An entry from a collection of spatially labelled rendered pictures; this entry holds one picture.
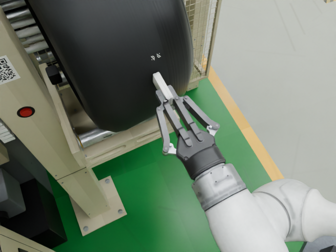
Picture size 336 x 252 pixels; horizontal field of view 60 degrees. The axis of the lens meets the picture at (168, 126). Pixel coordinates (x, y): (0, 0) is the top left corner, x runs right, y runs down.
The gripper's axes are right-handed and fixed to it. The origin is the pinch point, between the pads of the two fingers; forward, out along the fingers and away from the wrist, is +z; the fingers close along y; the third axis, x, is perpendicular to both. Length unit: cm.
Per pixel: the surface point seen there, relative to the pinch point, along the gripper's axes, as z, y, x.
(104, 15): 12.6, 6.5, -11.9
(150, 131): 6.9, -0.7, 38.4
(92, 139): 10.3, 17.8, 33.3
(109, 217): 1, 28, 123
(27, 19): 60, 22, 27
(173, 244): -29, 1, 120
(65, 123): 17.7, 23.6, 30.8
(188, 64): 4.8, -9.4, 2.5
